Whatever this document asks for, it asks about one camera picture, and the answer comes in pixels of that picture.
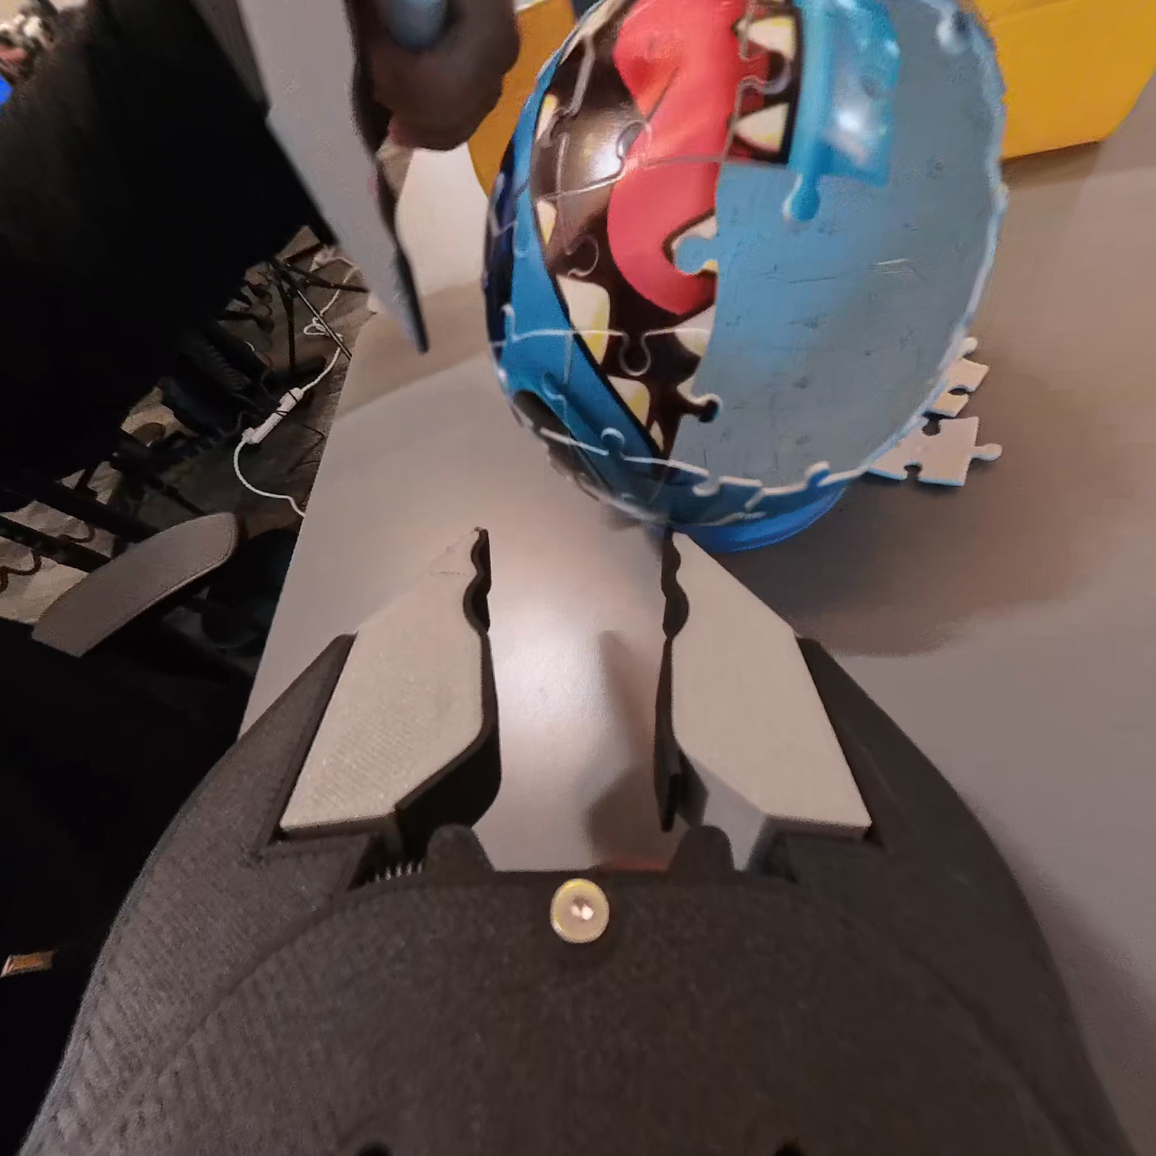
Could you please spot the black chair armrest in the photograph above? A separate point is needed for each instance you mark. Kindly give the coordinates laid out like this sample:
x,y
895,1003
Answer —
x,y
135,578

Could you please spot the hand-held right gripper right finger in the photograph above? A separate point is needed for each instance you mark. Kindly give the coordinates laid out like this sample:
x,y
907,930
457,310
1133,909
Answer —
x,y
763,722

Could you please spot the yellow plastic bin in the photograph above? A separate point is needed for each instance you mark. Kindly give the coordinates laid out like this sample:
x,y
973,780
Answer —
x,y
1066,72

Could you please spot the pile of white puzzle pieces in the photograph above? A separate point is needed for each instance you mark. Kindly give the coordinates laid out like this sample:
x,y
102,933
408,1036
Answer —
x,y
939,441

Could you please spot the person's left hand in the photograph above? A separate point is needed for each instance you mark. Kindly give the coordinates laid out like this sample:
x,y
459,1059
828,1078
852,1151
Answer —
x,y
451,90

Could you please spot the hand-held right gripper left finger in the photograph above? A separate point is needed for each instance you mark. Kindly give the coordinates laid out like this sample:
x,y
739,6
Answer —
x,y
397,712

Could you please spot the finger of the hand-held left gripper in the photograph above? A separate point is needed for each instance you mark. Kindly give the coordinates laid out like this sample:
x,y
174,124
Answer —
x,y
325,116

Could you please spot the blue puzzle ball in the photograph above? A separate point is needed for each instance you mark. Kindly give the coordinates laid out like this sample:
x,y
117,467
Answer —
x,y
813,343

